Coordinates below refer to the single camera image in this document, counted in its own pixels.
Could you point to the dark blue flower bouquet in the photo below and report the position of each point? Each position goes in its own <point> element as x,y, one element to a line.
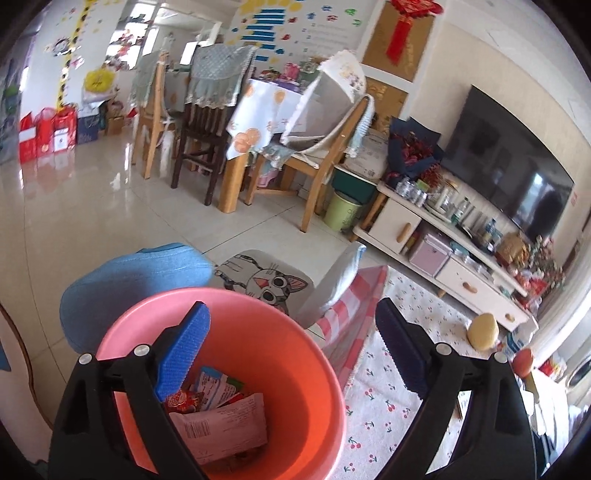
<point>413,147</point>

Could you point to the white television cabinet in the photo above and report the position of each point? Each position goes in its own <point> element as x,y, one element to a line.
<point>392,226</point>

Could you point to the wall poster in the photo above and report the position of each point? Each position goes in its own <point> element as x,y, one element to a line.
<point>295,27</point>

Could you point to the yellow pear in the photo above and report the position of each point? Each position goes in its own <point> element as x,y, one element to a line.
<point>483,331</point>

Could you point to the pink plastic bucket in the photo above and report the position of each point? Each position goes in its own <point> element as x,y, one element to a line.
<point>277,360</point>

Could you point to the blue lace towel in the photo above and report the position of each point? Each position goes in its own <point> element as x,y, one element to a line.
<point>362,124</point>

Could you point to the red apple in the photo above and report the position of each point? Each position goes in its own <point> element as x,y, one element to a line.
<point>524,362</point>

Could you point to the red gift bag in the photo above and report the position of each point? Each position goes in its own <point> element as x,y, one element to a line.
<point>27,138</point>
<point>45,131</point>
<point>64,129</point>

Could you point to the glass electric kettle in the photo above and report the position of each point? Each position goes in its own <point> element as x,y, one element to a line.
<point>441,201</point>

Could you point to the pink storage box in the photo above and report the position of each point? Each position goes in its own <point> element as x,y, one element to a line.
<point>429,256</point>

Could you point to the blue stool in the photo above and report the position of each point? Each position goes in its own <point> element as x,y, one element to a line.
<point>134,277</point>

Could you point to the dark wooden chair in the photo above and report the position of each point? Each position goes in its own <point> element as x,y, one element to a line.
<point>198,138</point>

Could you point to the red knot wall ornament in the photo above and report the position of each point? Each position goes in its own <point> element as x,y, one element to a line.
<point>408,23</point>

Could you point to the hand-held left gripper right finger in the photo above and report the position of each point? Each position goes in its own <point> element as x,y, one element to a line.
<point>401,350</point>

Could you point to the white milk bottle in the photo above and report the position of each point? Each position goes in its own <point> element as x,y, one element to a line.
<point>512,344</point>

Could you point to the light wooden chair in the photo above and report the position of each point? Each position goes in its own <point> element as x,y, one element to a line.
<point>150,124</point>
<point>318,184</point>

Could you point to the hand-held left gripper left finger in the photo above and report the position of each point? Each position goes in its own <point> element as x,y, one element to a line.
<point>184,355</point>

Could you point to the pale green wastebasket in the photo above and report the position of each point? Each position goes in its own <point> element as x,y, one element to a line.
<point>342,211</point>

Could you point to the dried flower bunch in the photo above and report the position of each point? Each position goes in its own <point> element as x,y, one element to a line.
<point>545,258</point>

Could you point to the black television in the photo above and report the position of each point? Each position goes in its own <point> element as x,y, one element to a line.
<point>503,157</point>

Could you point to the white printed chair cover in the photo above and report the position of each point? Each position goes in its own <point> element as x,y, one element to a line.
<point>323,101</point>

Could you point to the white sack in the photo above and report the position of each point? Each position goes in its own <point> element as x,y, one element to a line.
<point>369,154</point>

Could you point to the blue lace chair cover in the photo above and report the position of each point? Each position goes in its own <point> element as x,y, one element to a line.
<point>217,74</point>

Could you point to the pink checked cloth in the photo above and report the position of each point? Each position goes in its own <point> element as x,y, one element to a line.
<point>351,318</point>

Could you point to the golden ornament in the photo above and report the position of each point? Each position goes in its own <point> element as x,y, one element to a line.
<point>510,249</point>

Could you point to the cherry print tablecloth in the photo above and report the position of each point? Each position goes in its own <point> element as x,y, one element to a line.
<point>369,415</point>

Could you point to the white wipes packet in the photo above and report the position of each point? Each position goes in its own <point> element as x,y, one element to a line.
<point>226,429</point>

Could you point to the dark green storage box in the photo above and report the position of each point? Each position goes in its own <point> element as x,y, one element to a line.
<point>353,184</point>

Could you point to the blue gift bag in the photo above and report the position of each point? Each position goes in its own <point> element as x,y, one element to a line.
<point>88,127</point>

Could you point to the cat print seat cushion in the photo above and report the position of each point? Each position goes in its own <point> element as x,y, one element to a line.
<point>263,281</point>

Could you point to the orange print table cover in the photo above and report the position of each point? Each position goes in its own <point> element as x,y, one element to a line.
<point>263,115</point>

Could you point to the row of silver cans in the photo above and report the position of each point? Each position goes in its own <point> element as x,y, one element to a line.
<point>412,190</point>

